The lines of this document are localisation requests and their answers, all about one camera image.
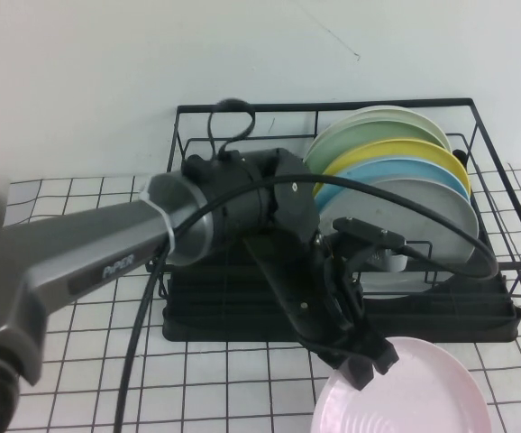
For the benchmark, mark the black plastic drip tray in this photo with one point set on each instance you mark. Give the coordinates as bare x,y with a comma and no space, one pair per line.
445,320

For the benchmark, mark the pink plate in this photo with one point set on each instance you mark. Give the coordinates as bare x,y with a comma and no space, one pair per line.
404,397

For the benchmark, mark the white black-grid tablecloth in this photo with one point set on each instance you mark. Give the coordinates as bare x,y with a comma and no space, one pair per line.
220,388

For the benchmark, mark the pale mint plate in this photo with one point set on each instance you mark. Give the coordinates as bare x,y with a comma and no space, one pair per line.
400,113

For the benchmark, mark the yellow plate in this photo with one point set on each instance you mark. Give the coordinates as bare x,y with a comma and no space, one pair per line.
400,151

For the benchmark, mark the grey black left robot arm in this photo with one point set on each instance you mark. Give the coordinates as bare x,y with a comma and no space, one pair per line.
85,248

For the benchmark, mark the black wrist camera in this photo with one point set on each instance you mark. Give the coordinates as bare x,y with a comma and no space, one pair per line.
368,232

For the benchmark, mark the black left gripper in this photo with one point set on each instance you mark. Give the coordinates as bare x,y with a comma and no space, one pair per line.
296,279

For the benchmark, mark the green plate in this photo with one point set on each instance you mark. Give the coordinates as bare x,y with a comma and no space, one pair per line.
359,135

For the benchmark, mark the grey plate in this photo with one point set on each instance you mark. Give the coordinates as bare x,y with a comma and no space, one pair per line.
423,203

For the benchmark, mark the blue plate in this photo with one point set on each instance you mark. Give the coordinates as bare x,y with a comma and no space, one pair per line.
395,169

